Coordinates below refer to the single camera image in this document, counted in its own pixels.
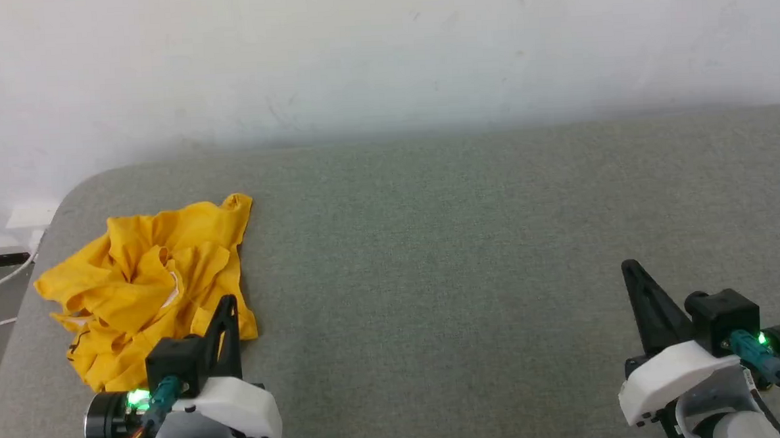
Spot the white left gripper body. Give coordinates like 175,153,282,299
170,373,283,438

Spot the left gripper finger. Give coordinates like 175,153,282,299
195,294,244,384

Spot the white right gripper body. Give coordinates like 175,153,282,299
616,337,746,428

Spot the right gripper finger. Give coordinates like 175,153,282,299
620,256,695,358

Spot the yellow garment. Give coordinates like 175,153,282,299
30,193,264,438

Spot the grey fabric sofa cushion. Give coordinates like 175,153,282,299
0,105,780,438

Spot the teal-plug left camera cable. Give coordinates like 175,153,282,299
118,376,185,438

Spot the teal-plug camera cable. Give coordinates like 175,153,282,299
118,376,185,438
728,328,780,425

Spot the teal-plug right camera cable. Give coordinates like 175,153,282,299
728,328,780,425

